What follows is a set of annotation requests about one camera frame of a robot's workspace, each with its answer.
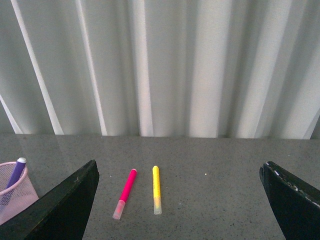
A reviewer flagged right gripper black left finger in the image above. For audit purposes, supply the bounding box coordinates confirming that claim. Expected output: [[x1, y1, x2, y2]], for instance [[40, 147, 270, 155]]
[[0, 160, 100, 240]]

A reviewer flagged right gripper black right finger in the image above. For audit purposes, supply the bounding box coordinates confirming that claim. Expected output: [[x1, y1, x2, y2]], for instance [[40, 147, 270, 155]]
[[259, 161, 320, 240]]

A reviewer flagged pink highlighter pen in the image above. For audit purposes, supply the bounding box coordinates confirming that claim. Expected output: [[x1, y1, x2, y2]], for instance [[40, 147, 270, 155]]
[[112, 168, 137, 220]]

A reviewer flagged purple highlighter pen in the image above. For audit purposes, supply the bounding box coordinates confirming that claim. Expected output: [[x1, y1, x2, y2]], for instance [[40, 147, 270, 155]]
[[0, 157, 27, 206]]

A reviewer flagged pink mesh pen cup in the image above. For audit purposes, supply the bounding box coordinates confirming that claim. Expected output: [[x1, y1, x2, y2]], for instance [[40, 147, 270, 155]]
[[0, 161, 39, 224]]

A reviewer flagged yellow highlighter pen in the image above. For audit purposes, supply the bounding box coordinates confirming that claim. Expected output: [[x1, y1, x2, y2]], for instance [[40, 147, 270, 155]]
[[152, 165, 162, 215]]

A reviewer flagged white pleated curtain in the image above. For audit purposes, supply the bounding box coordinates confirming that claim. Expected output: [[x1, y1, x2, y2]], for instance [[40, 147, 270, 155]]
[[0, 0, 320, 139]]

